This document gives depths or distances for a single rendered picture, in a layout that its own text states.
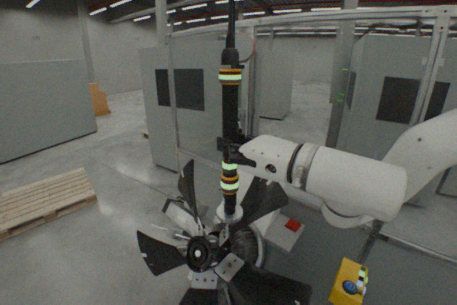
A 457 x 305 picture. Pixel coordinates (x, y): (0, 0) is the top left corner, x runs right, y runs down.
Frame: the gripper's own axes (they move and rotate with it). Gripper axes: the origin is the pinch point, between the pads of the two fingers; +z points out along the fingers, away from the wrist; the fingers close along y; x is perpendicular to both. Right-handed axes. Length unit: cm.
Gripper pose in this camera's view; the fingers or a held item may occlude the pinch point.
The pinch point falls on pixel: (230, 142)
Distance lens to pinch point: 43.1
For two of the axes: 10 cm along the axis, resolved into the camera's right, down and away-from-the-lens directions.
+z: -7.7, -2.3, 6.0
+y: 6.4, -2.7, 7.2
